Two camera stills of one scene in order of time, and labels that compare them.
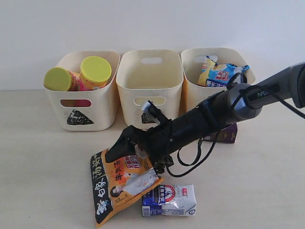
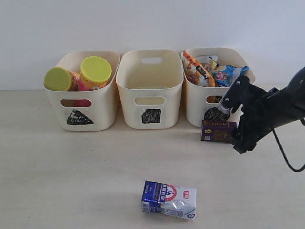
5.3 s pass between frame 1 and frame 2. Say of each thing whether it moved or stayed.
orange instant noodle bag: moved
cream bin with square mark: stayed
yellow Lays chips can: stayed
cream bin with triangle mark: stayed
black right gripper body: moved
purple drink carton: stayed
